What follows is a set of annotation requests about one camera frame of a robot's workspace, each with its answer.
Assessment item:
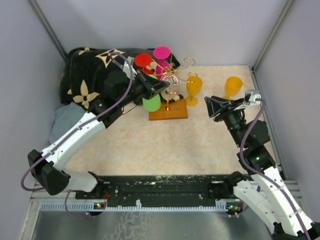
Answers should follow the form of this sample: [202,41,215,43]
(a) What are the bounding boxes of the orange wine glass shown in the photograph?
[185,75,203,107]
[222,76,243,100]

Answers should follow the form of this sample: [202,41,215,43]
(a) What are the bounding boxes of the grey cloth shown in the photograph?
[48,102,86,144]

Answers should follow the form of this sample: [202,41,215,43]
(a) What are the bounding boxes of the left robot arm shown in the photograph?
[27,70,170,199]

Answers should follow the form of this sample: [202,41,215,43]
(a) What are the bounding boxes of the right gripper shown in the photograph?
[204,95,246,148]

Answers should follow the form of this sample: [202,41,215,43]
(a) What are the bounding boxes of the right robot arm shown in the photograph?
[204,93,320,240]

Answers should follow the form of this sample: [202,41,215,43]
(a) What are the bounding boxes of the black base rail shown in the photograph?
[75,174,244,215]

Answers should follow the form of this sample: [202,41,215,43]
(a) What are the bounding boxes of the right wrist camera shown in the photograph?
[234,89,262,111]

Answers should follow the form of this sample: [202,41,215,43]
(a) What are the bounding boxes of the clear wine glass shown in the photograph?
[160,75,183,103]

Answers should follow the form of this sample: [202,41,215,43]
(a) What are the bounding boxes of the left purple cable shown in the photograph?
[20,51,135,220]

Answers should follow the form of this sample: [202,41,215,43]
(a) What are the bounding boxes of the pink plastic wine glass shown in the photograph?
[153,46,171,77]

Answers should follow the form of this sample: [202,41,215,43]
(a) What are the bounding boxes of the red plastic wine glass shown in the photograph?
[134,53,154,75]

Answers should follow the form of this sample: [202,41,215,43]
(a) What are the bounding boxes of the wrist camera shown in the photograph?
[122,56,137,78]
[234,89,262,111]

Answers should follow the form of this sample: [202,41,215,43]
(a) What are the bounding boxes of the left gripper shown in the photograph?
[118,68,170,108]

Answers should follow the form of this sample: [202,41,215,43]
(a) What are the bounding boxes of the gold wire glass rack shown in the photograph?
[148,56,196,121]

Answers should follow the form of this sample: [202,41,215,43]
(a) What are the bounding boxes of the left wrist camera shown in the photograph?
[122,56,137,78]

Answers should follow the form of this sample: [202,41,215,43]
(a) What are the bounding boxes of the black floral pillow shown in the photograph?
[59,47,185,106]

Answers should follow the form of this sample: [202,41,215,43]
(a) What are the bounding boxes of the green plastic wine glass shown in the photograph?
[141,74,161,113]

